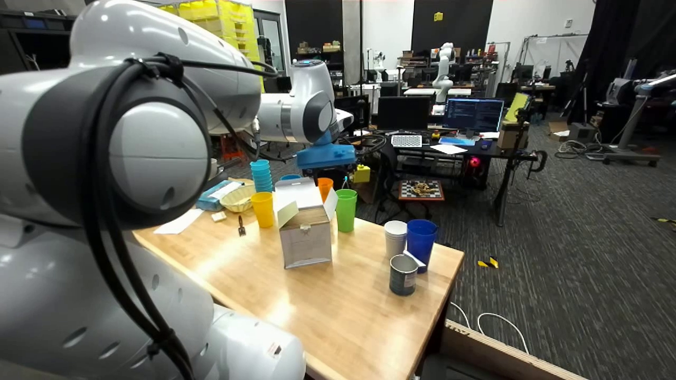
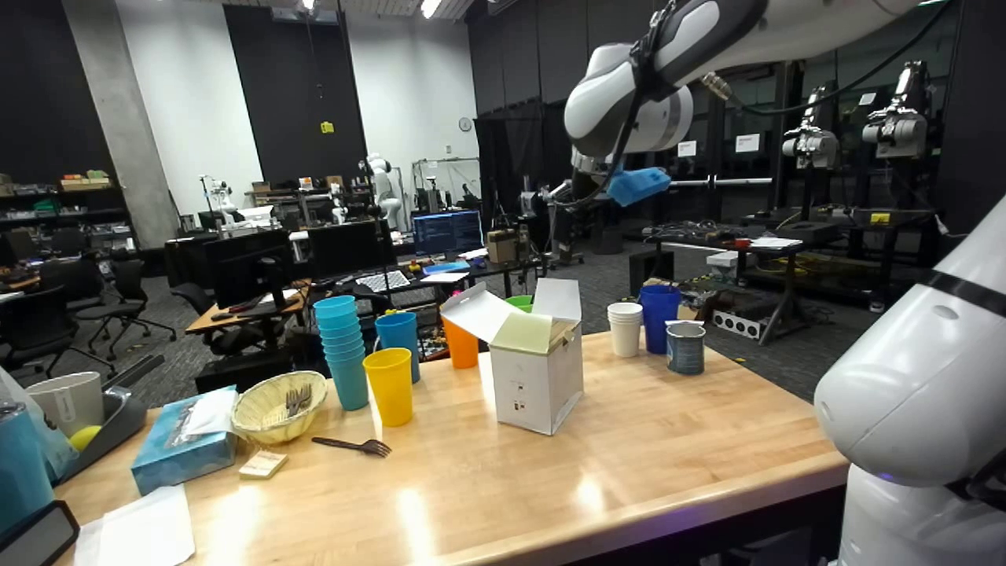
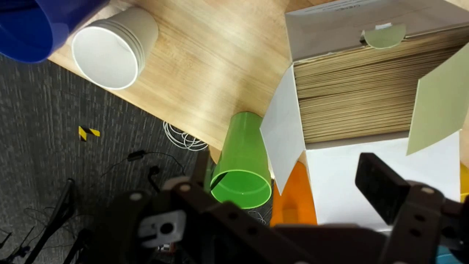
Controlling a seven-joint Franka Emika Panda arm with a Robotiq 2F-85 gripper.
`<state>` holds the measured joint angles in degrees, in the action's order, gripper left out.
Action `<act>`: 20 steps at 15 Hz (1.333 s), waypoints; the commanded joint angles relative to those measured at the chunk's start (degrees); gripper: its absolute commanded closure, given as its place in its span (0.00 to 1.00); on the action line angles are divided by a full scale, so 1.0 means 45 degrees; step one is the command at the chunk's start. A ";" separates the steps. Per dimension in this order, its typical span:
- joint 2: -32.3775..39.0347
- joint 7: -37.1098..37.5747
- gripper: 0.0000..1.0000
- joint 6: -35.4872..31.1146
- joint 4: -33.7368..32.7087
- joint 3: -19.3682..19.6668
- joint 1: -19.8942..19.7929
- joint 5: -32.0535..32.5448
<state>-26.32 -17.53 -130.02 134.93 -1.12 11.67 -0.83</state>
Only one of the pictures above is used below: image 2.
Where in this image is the grey tray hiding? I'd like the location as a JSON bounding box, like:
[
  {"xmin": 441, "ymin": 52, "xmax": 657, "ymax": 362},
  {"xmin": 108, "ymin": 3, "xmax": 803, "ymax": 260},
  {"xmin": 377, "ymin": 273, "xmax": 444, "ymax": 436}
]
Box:
[{"xmin": 55, "ymin": 353, "xmax": 167, "ymax": 483}]

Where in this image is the metal tin can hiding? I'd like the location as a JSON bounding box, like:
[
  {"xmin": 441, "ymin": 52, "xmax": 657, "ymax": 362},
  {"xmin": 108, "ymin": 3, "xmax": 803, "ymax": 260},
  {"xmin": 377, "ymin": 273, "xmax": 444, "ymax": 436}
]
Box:
[{"xmin": 666, "ymin": 320, "xmax": 707, "ymax": 376}]

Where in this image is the grey machine on post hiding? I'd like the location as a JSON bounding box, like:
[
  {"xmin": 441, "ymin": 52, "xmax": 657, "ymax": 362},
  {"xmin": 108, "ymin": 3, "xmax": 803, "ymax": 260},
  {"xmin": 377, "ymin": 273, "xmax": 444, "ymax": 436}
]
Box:
[
  {"xmin": 861, "ymin": 61, "xmax": 933, "ymax": 160},
  {"xmin": 781, "ymin": 85, "xmax": 840, "ymax": 171}
]

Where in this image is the black work table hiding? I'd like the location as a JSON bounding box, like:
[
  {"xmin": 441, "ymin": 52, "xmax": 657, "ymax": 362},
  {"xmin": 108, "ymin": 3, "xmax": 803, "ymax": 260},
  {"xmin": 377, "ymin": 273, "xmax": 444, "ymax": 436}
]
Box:
[{"xmin": 641, "ymin": 219, "xmax": 843, "ymax": 347}]

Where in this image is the wicker basket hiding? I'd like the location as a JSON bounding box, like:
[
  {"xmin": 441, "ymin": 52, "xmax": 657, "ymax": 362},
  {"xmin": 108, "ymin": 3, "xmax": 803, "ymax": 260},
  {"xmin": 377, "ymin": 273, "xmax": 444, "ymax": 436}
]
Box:
[{"xmin": 230, "ymin": 370, "xmax": 329, "ymax": 447}]

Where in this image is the tall dark blue plastic cup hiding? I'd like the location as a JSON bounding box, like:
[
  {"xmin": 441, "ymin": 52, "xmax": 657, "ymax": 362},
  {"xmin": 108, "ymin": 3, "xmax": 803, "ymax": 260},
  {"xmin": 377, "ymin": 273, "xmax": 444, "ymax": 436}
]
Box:
[{"xmin": 637, "ymin": 284, "xmax": 682, "ymax": 355}]

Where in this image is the blue tissue box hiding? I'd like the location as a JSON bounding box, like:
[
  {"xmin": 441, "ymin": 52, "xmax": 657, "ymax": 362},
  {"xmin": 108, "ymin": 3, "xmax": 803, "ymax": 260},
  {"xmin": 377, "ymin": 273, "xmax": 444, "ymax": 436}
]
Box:
[{"xmin": 130, "ymin": 384, "xmax": 239, "ymax": 497}]

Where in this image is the small beige packet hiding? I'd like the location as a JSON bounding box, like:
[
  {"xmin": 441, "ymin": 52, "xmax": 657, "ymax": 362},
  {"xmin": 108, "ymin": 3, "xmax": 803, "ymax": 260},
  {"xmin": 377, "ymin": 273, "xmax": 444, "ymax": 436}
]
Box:
[{"xmin": 238, "ymin": 449, "xmax": 289, "ymax": 480}]

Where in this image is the white paper napkin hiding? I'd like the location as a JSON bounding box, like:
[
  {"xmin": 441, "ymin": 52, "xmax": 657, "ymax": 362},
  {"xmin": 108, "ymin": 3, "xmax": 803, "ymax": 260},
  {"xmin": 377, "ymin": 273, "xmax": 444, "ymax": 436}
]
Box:
[{"xmin": 74, "ymin": 484, "xmax": 196, "ymax": 566}]

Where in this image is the black flat device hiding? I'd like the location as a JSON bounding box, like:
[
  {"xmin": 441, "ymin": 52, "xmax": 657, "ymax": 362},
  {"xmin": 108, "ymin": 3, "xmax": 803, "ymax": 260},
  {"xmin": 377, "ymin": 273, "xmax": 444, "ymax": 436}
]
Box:
[{"xmin": 0, "ymin": 500, "xmax": 81, "ymax": 566}]

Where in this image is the wooden desk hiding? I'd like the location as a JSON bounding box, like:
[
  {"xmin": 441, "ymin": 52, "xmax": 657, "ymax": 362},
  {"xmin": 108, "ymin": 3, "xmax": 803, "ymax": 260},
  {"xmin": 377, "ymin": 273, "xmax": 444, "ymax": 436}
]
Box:
[{"xmin": 185, "ymin": 285, "xmax": 309, "ymax": 337}]

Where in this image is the monitor with blue screen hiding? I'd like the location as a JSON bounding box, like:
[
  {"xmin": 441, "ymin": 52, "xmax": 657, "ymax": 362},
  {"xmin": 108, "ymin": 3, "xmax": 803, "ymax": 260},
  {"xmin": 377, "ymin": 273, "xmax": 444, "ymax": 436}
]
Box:
[{"xmin": 411, "ymin": 209, "xmax": 485, "ymax": 258}]

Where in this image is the orange plastic cup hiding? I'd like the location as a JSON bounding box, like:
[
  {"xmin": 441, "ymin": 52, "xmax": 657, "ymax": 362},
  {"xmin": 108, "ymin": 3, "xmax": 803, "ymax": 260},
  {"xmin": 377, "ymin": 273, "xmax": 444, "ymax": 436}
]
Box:
[{"xmin": 441, "ymin": 302, "xmax": 480, "ymax": 370}]

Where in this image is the row of black monitors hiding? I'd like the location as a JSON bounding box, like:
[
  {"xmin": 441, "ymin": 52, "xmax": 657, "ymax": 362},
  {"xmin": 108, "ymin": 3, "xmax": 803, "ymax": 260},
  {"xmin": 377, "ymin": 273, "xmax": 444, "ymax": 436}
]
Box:
[{"xmin": 203, "ymin": 219, "xmax": 396, "ymax": 309}]

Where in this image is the stack of teal plastic cups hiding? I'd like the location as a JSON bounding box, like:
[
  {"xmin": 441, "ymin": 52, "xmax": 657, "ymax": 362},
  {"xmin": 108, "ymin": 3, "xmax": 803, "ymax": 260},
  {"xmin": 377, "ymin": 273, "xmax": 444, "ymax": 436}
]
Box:
[{"xmin": 314, "ymin": 295, "xmax": 369, "ymax": 412}]

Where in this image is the stack of white paper cups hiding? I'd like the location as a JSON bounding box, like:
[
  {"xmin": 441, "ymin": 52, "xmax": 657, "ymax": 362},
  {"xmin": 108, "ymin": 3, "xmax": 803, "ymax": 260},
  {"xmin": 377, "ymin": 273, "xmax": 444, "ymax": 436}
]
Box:
[{"xmin": 607, "ymin": 302, "xmax": 644, "ymax": 358}]

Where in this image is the white cardboard box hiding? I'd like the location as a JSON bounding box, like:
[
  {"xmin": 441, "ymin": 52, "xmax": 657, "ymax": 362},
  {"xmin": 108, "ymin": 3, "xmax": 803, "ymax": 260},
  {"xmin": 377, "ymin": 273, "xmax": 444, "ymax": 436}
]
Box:
[{"xmin": 439, "ymin": 277, "xmax": 585, "ymax": 436}]

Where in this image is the teal tumbler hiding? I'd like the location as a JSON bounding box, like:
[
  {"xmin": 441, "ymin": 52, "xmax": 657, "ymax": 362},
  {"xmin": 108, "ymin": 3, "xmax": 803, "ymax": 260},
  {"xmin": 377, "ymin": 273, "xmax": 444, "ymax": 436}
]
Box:
[{"xmin": 0, "ymin": 400, "xmax": 57, "ymax": 537}]

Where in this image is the black shelf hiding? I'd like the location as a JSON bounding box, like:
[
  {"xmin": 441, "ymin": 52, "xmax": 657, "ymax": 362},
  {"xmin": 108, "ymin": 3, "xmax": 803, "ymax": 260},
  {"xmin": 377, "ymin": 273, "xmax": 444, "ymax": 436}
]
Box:
[{"xmin": 0, "ymin": 168, "xmax": 133, "ymax": 272}]

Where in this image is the black office chair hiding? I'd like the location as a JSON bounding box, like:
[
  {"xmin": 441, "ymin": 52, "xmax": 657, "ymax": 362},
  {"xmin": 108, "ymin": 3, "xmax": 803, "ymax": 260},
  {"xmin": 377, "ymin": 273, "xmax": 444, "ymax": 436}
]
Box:
[
  {"xmin": 77, "ymin": 255, "xmax": 178, "ymax": 361},
  {"xmin": 0, "ymin": 285, "xmax": 116, "ymax": 380}
]

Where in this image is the black plastic fork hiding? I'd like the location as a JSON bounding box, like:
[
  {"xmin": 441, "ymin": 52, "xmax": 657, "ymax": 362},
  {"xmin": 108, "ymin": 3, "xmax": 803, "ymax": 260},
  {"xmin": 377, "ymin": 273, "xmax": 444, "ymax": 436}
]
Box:
[{"xmin": 311, "ymin": 436, "xmax": 393, "ymax": 459}]

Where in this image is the yellow plastic cup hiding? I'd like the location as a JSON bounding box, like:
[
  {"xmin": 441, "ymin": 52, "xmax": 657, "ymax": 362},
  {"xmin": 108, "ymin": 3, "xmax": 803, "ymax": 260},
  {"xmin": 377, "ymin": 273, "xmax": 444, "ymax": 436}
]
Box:
[{"xmin": 362, "ymin": 347, "xmax": 415, "ymax": 428}]

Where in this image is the white mug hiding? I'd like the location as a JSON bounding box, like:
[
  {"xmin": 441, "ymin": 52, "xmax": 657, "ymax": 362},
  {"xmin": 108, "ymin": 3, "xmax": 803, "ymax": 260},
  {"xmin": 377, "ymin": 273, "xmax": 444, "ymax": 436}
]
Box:
[{"xmin": 27, "ymin": 371, "xmax": 105, "ymax": 439}]

